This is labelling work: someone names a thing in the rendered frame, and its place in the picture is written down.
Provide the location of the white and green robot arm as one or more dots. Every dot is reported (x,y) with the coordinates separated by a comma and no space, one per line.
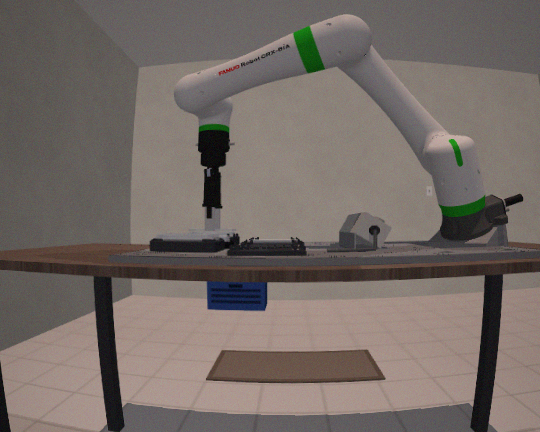
(452,160)

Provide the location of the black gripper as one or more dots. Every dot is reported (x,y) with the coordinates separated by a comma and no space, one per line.
(212,160)

